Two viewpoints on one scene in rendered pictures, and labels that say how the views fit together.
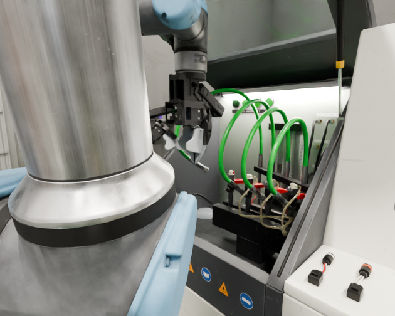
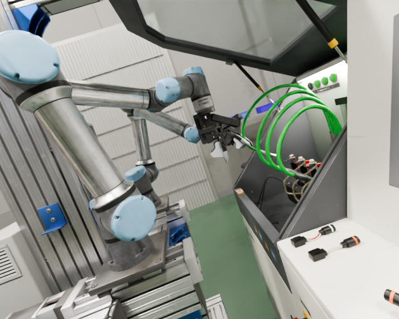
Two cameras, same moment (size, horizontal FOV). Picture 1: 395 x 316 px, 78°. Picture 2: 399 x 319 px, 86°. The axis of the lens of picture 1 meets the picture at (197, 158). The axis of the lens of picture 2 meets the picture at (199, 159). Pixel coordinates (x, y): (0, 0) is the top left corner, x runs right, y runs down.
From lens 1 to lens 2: 50 cm
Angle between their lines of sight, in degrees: 43
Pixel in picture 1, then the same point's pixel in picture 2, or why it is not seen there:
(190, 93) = (206, 123)
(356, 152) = (357, 129)
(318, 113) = not seen: hidden behind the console
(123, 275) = (110, 220)
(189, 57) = (196, 104)
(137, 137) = (105, 185)
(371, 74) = (358, 44)
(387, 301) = (341, 266)
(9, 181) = not seen: hidden behind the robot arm
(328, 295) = (296, 254)
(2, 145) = (194, 151)
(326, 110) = not seen: hidden behind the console
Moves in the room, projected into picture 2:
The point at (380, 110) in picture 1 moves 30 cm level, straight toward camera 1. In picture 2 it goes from (369, 81) to (257, 121)
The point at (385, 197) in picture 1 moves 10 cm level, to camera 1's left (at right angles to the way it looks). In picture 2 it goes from (382, 172) to (332, 176)
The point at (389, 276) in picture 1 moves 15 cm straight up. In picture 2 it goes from (378, 249) to (363, 187)
